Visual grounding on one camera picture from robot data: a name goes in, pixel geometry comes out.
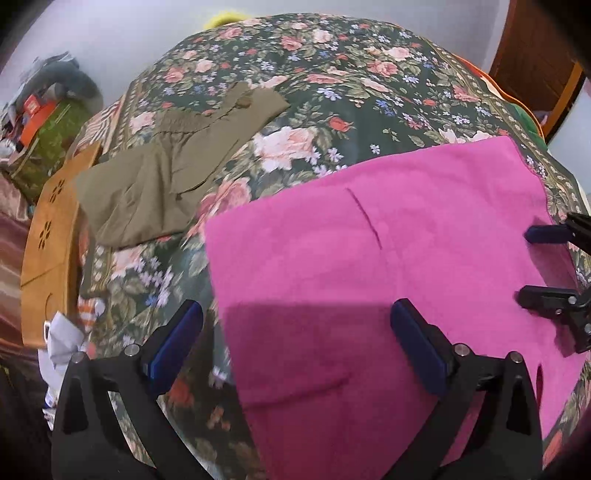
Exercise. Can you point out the brown wooden door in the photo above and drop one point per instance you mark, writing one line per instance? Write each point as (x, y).
(535, 50)

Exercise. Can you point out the grey plush toy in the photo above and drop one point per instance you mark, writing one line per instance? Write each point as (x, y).
(69, 81)

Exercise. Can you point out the yellow foam tube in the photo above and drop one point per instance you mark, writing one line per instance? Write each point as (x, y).
(224, 19)

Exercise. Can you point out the orange box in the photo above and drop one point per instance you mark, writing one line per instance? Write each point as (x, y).
(37, 115)

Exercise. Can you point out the wooden lap desk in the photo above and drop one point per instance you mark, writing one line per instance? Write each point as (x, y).
(51, 244)

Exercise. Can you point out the orange green bedding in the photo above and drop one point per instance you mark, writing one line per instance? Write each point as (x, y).
(508, 92)

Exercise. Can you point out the pile of white papers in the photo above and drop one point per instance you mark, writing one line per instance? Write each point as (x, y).
(64, 341)

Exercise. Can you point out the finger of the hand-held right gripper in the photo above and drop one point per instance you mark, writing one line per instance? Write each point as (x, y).
(545, 234)
(545, 297)

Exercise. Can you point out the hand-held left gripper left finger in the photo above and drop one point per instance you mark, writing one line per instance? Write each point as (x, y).
(173, 348)

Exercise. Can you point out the olive green pants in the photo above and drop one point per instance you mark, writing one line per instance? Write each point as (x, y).
(157, 184)

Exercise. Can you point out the floral blanket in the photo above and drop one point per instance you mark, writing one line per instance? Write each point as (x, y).
(323, 83)

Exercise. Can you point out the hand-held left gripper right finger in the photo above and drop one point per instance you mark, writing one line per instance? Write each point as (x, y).
(418, 348)

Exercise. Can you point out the green patterned bag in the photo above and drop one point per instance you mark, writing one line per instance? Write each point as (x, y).
(51, 138)

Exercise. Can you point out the pink striped curtain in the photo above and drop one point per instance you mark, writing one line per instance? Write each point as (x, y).
(14, 258)

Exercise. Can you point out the pink pants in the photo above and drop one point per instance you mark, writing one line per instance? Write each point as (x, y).
(369, 258)

